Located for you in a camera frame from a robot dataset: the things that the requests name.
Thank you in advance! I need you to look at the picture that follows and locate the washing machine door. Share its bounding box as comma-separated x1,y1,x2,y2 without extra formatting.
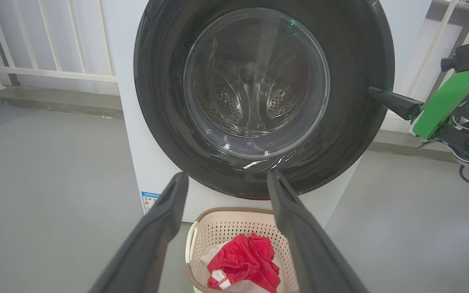
134,0,395,201

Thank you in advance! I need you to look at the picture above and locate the white washing machine body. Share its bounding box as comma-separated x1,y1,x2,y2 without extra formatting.
102,0,432,228

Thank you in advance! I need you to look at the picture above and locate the red garment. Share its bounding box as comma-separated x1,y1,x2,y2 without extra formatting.
200,232,282,293

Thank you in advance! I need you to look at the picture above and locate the white metal railing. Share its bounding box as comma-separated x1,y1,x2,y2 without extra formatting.
0,0,469,133

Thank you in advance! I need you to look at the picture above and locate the cream perforated laundry basket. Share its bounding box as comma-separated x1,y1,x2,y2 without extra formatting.
185,207,300,293

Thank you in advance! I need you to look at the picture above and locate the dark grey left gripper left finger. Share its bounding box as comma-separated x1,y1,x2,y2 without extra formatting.
88,172,189,293

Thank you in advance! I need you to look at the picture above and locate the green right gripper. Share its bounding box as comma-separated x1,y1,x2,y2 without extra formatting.
367,67,469,149

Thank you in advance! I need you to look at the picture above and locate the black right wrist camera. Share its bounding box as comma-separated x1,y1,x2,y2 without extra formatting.
441,39,469,73

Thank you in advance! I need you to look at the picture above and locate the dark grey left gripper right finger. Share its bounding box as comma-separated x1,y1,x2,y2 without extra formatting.
267,170,369,293

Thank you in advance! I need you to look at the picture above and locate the blue energy label sticker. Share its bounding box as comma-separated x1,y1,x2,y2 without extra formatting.
141,191,161,214

